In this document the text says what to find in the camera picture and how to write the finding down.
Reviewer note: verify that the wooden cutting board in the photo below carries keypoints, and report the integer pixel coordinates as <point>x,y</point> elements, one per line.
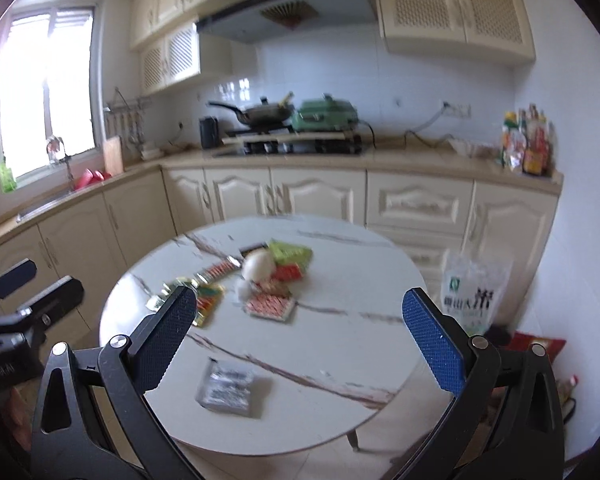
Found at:
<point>113,156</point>

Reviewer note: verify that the green electric cooker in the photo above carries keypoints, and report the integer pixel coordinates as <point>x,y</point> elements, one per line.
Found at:
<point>325,115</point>

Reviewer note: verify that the green snack packet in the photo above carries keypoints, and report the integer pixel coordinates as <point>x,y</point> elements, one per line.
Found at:
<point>290,252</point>

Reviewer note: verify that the red snack bag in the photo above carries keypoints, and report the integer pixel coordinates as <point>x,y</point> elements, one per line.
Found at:
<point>545,346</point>

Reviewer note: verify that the black gas stove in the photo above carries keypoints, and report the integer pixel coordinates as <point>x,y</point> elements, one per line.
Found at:
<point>280,149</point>

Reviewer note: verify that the pale eggshell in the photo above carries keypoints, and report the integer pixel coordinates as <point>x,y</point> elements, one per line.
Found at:
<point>258,265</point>

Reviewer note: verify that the kitchen window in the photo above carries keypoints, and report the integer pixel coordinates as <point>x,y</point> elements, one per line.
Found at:
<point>30,85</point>

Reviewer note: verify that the wide lattice door cabinet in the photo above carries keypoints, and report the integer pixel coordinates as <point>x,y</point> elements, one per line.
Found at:
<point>430,5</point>

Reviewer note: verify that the green soap bottle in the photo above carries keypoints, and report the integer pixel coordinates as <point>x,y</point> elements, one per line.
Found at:
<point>7,180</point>

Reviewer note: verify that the pale wooden board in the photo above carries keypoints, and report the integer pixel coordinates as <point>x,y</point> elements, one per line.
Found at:
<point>305,136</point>

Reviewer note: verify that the red checkered snack packet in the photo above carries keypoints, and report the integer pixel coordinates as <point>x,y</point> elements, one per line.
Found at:
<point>270,306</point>

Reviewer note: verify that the narrow lattice door cabinet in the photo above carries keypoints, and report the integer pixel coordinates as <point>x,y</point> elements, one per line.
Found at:
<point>180,55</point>

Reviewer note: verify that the chrome sink faucet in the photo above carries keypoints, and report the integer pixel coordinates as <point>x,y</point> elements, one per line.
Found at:
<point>69,170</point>

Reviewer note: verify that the metal utensil rack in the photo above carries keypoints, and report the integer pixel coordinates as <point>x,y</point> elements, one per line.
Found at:
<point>127,107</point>

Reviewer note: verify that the black wok with lid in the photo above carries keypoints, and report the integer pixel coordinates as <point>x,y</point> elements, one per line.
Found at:
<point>265,115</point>

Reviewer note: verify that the white rice bag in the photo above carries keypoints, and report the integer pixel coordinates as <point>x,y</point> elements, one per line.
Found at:
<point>475,295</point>

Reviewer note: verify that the stack of white dishes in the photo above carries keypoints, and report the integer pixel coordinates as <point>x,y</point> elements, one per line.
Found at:
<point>151,152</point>

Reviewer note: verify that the small red packet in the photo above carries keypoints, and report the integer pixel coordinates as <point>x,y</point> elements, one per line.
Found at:
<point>289,273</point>

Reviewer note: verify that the grey range hood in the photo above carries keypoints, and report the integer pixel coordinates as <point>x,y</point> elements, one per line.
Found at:
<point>240,27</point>

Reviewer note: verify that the red striped packet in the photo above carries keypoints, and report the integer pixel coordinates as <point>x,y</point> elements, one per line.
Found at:
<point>217,270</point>

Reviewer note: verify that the round marble table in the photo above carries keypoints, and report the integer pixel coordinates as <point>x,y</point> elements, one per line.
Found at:
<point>355,360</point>

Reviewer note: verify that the white bowl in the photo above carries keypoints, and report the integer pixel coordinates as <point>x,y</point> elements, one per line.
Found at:
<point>472,149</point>

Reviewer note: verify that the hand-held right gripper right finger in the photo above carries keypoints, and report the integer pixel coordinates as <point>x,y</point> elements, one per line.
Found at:
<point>430,340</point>

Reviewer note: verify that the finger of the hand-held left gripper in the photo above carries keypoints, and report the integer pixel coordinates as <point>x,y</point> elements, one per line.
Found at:
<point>60,297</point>
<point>15,277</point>

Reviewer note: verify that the orange green striped packet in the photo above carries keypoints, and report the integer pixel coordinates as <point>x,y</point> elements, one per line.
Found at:
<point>209,302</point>

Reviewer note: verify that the steel kitchen sink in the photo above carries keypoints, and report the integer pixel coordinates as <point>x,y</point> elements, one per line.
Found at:
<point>40,207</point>

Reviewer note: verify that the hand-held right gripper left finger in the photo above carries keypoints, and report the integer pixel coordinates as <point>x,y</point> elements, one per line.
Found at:
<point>172,330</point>

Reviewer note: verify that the black electric kettle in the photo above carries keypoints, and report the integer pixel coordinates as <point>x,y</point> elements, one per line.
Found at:
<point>209,132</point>

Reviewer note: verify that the cluster of condiment bottles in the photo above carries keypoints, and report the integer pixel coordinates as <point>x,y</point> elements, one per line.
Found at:
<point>530,150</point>

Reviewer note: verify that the grey foil packet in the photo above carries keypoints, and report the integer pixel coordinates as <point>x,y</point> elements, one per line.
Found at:
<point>227,387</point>

